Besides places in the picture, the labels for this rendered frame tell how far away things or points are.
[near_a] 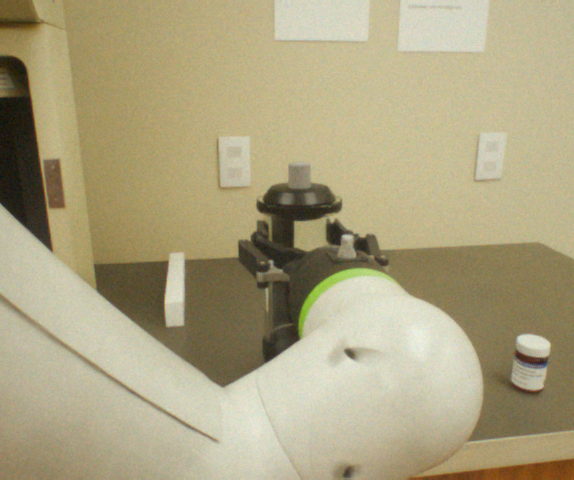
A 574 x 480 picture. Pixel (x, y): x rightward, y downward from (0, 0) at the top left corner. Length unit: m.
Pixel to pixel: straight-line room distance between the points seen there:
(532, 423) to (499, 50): 0.90
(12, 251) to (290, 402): 0.18
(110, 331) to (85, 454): 0.05
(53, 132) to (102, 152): 0.44
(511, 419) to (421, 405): 0.43
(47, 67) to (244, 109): 0.53
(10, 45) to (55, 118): 0.10
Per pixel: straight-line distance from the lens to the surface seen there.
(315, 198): 0.61
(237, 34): 1.20
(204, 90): 1.19
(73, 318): 0.20
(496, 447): 0.69
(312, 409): 0.30
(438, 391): 0.30
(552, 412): 0.76
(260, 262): 0.51
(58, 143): 0.79
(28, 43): 0.79
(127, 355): 0.22
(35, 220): 1.06
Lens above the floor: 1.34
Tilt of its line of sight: 17 degrees down
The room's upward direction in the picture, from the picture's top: straight up
